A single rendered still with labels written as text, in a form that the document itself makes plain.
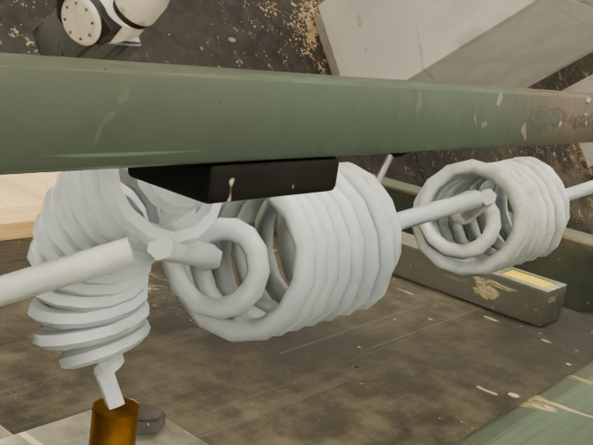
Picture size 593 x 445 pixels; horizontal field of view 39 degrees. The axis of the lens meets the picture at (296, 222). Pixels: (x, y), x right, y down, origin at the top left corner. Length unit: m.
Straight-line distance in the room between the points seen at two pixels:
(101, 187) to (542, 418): 0.28
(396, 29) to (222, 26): 0.75
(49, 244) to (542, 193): 0.31
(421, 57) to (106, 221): 3.42
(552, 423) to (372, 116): 0.25
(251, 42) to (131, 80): 3.46
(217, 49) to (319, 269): 3.17
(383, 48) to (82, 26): 2.53
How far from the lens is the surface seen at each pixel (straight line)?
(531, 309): 0.92
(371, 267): 0.32
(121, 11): 1.34
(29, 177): 1.18
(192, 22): 3.43
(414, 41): 3.67
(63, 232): 0.26
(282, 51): 3.76
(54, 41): 1.76
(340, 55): 3.90
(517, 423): 0.43
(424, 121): 0.26
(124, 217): 0.23
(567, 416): 0.46
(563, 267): 1.16
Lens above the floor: 2.04
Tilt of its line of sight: 38 degrees down
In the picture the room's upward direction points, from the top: 62 degrees clockwise
